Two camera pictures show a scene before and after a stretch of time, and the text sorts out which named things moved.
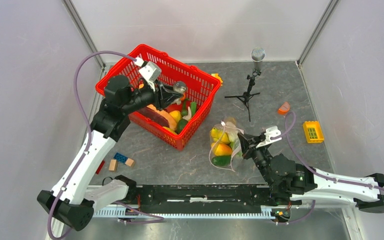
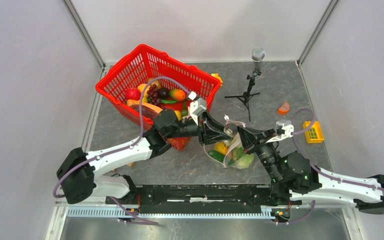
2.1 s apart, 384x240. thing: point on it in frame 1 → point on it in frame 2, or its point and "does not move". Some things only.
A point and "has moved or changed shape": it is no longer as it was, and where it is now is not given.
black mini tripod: (247, 96) does not move
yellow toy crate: (313, 132) does not move
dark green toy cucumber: (221, 160) → (216, 155)
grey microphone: (257, 54) does not move
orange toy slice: (284, 109) does not move
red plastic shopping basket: (160, 71) does not move
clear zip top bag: (224, 149) has moved or changed shape
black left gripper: (163, 96) → (209, 131)
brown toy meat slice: (161, 116) does not move
